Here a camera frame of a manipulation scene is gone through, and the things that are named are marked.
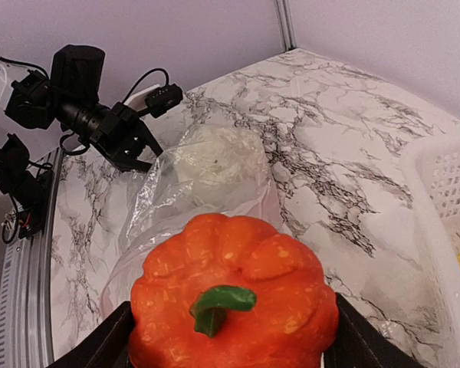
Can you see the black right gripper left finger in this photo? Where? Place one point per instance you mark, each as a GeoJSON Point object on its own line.
{"type": "Point", "coordinates": [106, 346]}

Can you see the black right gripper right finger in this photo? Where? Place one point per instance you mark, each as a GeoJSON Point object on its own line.
{"type": "Point", "coordinates": [359, 344]}

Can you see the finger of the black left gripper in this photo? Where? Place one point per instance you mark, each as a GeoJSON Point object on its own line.
{"type": "Point", "coordinates": [132, 163]}
{"type": "Point", "coordinates": [146, 137]}

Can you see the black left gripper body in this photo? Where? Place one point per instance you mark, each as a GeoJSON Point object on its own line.
{"type": "Point", "coordinates": [113, 133]}

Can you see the clear zip top bag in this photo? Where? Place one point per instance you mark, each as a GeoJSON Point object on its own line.
{"type": "Point", "coordinates": [211, 168]}

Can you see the orange fake fruit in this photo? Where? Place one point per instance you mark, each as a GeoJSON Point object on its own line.
{"type": "Point", "coordinates": [231, 292]}

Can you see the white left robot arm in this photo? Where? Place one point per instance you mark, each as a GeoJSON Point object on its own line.
{"type": "Point", "coordinates": [34, 98]}

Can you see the white perforated plastic basket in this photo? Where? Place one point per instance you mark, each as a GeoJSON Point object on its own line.
{"type": "Point", "coordinates": [431, 168]}

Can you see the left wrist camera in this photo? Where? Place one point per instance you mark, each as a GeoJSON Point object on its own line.
{"type": "Point", "coordinates": [155, 100]}

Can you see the aluminium front rail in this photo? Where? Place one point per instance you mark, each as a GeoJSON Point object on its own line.
{"type": "Point", "coordinates": [25, 292]}

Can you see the right aluminium frame post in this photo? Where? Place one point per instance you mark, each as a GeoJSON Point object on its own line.
{"type": "Point", "coordinates": [285, 22]}

